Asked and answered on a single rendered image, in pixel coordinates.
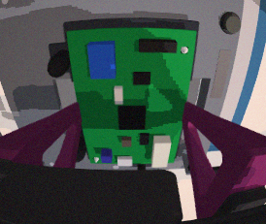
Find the green circuit board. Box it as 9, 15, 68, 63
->
66, 27, 196, 168

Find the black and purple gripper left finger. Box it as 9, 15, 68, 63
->
0, 103, 82, 169

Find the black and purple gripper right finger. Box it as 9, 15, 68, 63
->
182, 102, 266, 219

